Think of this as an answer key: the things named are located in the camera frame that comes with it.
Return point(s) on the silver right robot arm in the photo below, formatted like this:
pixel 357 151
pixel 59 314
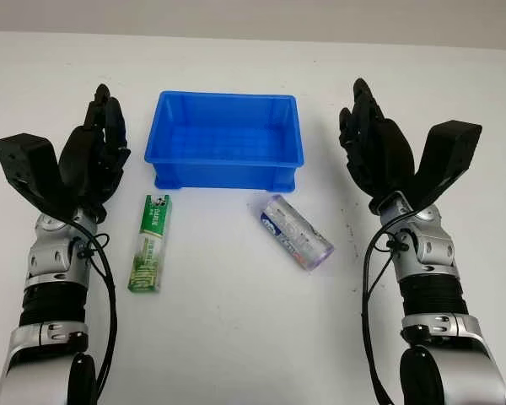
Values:
pixel 438 287

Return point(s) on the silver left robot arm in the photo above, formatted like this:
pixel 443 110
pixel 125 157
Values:
pixel 46 274

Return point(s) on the clear cylindrical container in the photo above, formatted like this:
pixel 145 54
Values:
pixel 293 234

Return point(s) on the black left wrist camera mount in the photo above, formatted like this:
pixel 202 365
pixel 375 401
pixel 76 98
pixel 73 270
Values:
pixel 29 160

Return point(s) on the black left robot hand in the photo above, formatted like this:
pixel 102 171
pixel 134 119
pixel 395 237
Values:
pixel 76 160

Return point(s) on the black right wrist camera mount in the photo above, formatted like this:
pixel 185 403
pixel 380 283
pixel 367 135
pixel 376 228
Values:
pixel 445 156

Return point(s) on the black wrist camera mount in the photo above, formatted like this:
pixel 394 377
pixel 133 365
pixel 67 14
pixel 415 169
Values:
pixel 445 156
pixel 29 160

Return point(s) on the green toothpaste box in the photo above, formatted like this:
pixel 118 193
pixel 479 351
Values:
pixel 149 244

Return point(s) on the blue plastic tray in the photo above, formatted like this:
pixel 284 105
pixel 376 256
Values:
pixel 225 143

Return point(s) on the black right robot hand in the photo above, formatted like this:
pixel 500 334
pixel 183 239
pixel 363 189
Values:
pixel 381 152

